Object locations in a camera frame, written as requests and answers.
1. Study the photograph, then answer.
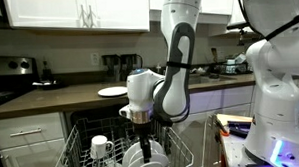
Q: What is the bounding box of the black coffee maker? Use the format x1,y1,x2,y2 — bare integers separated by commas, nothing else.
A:
101,53,122,83
119,53,144,82

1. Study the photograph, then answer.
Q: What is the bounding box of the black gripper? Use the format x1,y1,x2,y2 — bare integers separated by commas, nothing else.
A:
133,121,157,164

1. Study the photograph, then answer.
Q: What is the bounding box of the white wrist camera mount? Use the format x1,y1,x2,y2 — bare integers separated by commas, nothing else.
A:
119,104,133,120

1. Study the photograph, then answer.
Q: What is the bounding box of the black dish drying rack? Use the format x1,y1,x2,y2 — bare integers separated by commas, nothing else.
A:
212,59,256,76

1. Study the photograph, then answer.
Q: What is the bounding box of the black and steel stove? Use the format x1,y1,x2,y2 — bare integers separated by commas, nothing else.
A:
0,53,41,110

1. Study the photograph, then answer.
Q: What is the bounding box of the dishwasher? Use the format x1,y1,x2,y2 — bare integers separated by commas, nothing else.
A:
62,99,166,167

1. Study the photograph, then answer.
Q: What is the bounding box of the grey robot mounting table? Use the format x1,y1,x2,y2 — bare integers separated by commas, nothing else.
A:
218,129,299,167

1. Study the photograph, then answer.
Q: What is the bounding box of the white drawer cabinet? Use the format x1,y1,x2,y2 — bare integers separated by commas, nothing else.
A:
0,110,69,167

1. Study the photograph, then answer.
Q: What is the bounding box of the wire dishwasher rack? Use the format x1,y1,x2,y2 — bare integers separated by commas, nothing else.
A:
49,111,195,167

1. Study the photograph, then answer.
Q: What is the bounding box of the white mug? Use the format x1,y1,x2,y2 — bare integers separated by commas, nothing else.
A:
89,134,115,161

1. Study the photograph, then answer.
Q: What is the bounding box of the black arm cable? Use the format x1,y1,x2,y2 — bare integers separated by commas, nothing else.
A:
151,0,299,127

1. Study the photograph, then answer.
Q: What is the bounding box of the wooden board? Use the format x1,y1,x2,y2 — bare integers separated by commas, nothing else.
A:
216,112,254,127

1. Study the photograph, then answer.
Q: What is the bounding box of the black pan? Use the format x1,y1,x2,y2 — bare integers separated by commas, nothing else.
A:
31,79,67,92

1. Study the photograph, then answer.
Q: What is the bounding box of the dark bottle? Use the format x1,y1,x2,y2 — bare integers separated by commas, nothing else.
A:
41,58,54,82

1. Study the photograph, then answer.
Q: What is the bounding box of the dish brush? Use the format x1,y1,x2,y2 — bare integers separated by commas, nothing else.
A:
210,47,219,64

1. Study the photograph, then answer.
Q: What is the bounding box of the soap bottle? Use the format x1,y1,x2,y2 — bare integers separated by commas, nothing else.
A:
155,63,163,76

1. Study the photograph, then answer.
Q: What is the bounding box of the black flat device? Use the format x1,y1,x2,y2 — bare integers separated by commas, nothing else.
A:
226,120,254,139

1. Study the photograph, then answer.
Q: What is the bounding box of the white container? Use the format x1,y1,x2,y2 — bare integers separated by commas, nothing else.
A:
234,53,249,65

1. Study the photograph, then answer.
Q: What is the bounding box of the orange and black tool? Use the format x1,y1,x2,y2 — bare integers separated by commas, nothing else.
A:
214,116,231,138

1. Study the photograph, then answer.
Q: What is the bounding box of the white wall outlet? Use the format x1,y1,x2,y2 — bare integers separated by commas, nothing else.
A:
90,51,101,67

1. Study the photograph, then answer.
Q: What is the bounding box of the brown kitchen countertop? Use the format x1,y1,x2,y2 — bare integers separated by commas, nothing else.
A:
0,73,259,122

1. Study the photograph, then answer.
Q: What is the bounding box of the steel kitchen sink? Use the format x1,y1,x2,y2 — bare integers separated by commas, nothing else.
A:
188,73,238,87

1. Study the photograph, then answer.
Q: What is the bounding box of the white cabinet with two handles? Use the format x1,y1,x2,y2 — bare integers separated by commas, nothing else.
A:
2,0,152,37

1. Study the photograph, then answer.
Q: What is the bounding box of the white sink base cabinet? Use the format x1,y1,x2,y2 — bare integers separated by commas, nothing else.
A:
161,84,260,167

